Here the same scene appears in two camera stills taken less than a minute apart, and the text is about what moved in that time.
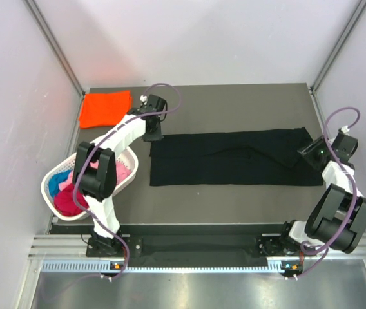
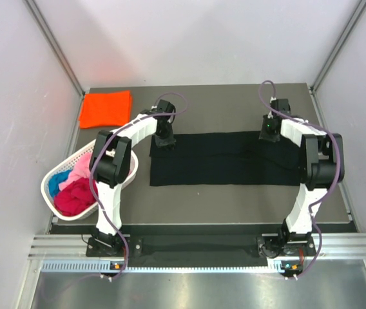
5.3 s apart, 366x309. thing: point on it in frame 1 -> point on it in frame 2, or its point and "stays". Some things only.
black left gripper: x=156 y=136 -> x=162 y=143
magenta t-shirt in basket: x=64 y=202 stays
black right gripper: x=307 y=151 -> x=263 y=136
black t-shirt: x=268 y=158 stays
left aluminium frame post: x=55 y=44 stays
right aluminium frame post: x=360 y=9 stays
